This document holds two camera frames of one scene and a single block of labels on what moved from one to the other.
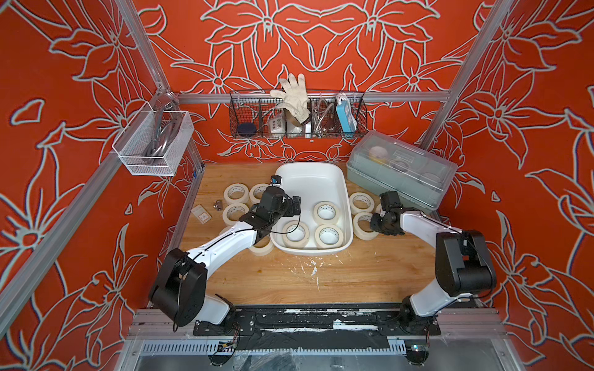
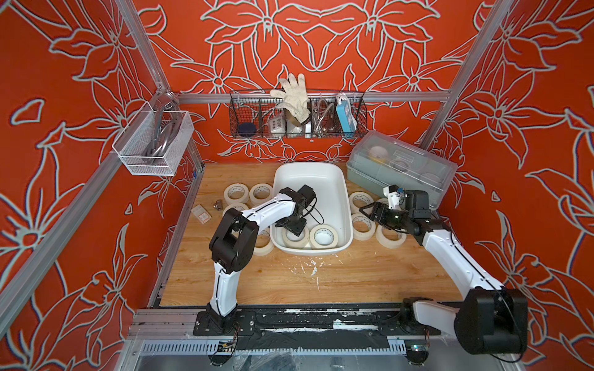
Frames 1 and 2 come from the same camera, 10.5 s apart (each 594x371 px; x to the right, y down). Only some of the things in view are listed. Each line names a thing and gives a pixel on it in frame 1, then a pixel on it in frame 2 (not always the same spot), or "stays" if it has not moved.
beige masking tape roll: (295, 244) stays
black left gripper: (291, 211) -> (298, 229)
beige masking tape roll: (262, 247) stays
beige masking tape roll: (326, 212) -> (390, 244)
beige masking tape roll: (235, 193) stays
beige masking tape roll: (257, 191) stays
